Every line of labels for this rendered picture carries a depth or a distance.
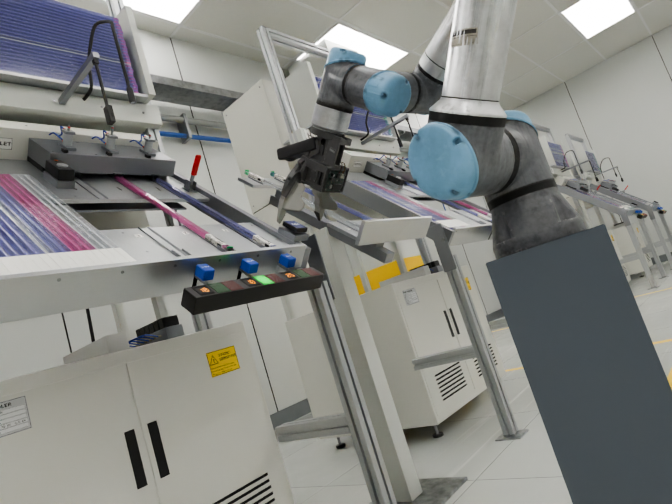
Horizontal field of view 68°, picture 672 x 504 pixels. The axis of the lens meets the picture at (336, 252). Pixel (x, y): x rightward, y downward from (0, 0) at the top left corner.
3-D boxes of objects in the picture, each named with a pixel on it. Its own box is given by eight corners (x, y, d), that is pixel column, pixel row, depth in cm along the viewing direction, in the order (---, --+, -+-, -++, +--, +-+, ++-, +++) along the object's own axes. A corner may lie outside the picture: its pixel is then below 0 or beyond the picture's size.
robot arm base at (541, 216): (582, 233, 89) (562, 182, 91) (593, 227, 75) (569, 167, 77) (498, 261, 94) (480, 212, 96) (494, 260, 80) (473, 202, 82)
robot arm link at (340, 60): (349, 48, 89) (321, 42, 95) (334, 110, 93) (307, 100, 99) (379, 59, 95) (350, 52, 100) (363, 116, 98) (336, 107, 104)
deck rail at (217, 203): (305, 271, 121) (311, 248, 119) (299, 272, 120) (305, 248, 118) (151, 178, 161) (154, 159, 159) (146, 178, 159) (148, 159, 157)
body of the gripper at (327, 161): (318, 195, 98) (334, 135, 94) (289, 181, 103) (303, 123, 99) (342, 195, 104) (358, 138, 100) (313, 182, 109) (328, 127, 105)
